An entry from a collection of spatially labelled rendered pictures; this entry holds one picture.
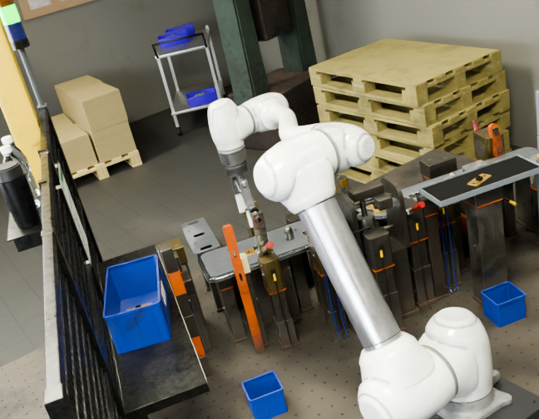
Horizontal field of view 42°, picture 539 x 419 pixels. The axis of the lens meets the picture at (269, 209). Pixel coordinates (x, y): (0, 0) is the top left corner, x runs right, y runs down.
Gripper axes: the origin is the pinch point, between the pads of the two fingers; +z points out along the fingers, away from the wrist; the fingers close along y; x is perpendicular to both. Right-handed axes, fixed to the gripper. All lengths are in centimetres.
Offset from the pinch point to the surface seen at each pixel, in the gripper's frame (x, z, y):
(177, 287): 30.7, 7.0, -18.5
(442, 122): -166, 60, 167
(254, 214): 0.8, -8.0, -17.0
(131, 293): 45.3, 8.9, -9.1
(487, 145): -102, 10, 13
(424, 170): -76, 14, 17
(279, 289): -0.4, 19.5, -20.0
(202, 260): 18.8, 13.5, 5.6
